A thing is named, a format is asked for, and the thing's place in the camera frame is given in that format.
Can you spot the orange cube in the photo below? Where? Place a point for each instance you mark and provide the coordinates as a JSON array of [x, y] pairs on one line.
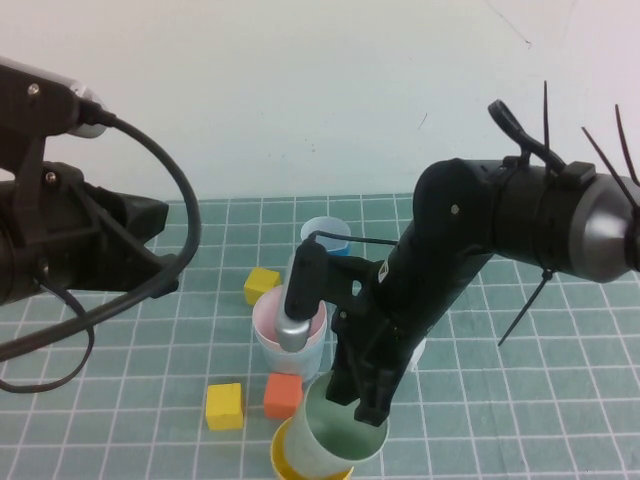
[[282, 396]]

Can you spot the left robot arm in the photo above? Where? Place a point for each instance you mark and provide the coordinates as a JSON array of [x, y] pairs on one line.
[[9, 265]]

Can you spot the green white-checked tablecloth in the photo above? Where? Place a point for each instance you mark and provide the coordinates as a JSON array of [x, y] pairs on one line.
[[500, 400]]

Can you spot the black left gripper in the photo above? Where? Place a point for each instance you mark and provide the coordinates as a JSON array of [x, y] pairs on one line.
[[75, 240]]

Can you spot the white cube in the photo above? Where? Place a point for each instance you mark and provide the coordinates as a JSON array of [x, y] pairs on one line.
[[419, 357]]

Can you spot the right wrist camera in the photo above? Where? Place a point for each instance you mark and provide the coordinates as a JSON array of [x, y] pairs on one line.
[[300, 280]]

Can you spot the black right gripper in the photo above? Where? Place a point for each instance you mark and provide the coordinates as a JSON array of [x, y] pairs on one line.
[[400, 310]]

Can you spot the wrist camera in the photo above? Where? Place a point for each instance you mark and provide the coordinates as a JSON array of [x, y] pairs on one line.
[[300, 280], [30, 100]]

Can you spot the pink plastic cup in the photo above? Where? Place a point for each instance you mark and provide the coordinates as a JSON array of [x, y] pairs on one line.
[[265, 320]]

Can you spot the light blue plastic cup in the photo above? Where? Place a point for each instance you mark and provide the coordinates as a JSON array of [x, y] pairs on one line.
[[280, 362]]

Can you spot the yellow cube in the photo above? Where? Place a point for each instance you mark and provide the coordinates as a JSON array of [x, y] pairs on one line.
[[260, 287], [224, 407]]

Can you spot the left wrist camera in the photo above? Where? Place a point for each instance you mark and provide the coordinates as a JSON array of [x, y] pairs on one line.
[[30, 100]]

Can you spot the green plastic cup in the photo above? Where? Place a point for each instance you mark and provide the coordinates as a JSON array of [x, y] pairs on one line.
[[320, 440]]

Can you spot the blue paper cone cup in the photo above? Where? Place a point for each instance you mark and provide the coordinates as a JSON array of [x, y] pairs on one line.
[[331, 226]]

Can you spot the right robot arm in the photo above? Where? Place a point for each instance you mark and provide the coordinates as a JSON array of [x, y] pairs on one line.
[[540, 215]]

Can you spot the yellow plastic cup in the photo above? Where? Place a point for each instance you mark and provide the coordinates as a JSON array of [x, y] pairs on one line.
[[280, 450]]

